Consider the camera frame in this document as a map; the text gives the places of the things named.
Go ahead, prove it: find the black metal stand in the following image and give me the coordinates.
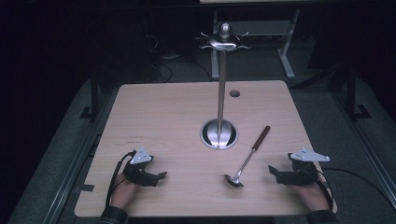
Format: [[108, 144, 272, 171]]
[[79, 77, 101, 123], [345, 62, 372, 121]]

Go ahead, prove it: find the metal utensil rack stand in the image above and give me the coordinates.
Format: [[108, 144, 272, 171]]
[[198, 21, 252, 151]]

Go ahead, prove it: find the ladle with brown handle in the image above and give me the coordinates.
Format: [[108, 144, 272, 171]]
[[223, 125, 272, 189]]

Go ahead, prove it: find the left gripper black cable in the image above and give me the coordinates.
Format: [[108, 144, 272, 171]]
[[105, 150, 137, 208]]

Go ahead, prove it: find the white metal desk frame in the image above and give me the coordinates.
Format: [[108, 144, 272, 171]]
[[199, 0, 316, 80]]

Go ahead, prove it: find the bundle of floor cables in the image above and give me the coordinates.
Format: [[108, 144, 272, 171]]
[[143, 18, 213, 83]]

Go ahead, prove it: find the person's right hand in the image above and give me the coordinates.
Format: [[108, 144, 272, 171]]
[[295, 177, 332, 213]]

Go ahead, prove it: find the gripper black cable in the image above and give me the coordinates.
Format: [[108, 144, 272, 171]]
[[105, 150, 137, 208], [312, 167, 396, 213]]

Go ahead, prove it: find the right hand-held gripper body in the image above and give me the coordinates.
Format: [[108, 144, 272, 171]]
[[279, 147, 332, 186]]

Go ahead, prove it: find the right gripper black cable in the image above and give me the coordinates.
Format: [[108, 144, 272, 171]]
[[312, 167, 396, 213]]

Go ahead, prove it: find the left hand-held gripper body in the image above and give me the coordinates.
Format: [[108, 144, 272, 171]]
[[122, 146, 160, 188]]

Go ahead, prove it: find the person's left hand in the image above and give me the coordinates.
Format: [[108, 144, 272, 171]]
[[110, 174, 138, 210]]

